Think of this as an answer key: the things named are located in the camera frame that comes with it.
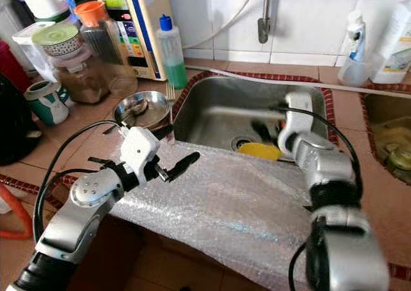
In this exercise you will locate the black electric kettle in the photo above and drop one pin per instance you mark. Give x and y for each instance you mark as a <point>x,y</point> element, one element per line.
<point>16,130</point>

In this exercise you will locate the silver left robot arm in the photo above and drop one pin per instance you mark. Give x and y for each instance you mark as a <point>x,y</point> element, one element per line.
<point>74,230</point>

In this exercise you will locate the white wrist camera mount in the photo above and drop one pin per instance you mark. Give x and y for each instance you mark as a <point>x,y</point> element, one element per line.
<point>141,151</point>
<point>298,114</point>

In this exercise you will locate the white water pipe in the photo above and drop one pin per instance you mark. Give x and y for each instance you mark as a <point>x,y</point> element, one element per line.
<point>282,79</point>

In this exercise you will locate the steel fork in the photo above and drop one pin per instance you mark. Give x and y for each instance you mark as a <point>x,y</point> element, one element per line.
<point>171,105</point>

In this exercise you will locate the white detergent bottle orange cap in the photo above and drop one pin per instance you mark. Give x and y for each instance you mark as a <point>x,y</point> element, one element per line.
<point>395,47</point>

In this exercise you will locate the beige water ionizer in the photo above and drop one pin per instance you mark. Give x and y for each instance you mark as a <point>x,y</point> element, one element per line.
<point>135,40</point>

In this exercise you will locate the steel bowl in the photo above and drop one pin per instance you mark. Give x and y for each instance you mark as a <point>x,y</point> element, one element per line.
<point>154,106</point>

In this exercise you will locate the jar with brown contents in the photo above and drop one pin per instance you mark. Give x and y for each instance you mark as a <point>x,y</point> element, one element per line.
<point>83,85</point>

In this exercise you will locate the clear glass cup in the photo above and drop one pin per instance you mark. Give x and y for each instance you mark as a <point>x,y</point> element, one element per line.
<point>119,85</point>

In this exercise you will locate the steel sink basin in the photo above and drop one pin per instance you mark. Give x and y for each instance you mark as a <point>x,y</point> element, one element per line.
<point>385,108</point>
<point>231,105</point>

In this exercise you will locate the dark red container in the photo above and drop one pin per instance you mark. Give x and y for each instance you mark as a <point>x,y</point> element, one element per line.
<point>9,66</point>

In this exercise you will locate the bubble wrap sheet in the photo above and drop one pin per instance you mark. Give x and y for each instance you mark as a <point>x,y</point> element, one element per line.
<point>225,201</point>

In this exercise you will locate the yellow plastic bowl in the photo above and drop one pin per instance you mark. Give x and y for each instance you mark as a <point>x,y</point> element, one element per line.
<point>260,151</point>

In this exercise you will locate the dotted tin green lid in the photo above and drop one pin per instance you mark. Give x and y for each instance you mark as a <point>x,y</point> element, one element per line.
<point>56,37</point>

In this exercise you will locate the teal white rabbit mug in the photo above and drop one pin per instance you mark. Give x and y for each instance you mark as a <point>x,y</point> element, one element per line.
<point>46,105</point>

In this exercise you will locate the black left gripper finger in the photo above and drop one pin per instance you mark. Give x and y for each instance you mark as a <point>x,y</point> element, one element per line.
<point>185,164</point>

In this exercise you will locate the brown wooden base cabinet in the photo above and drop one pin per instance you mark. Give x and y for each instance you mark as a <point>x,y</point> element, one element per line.
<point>167,265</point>

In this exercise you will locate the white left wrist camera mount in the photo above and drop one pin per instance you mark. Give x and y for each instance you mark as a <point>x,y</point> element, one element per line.
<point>141,151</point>

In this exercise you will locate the white plastic canister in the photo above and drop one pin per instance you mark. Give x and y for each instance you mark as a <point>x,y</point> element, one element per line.
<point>42,2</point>

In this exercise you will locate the clear jar orange lid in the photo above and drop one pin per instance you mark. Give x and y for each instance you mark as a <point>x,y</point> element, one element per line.
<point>91,13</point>

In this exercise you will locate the clear plastic cup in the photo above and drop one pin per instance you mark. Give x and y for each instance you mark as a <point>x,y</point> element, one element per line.
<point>356,76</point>

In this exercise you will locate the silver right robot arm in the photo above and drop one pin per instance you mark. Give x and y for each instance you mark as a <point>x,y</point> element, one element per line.
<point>327,169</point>

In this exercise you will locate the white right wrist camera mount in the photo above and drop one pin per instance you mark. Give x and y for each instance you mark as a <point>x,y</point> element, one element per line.
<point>298,114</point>

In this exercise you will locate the yellowish clear plastic box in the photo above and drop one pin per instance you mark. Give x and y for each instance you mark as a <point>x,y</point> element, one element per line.
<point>395,143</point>

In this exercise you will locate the green soap bottle blue cap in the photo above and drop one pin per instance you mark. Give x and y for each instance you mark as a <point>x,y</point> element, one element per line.
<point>172,60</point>

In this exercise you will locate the clear pitcher white lid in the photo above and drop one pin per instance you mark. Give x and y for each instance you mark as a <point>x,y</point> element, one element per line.
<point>26,47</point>

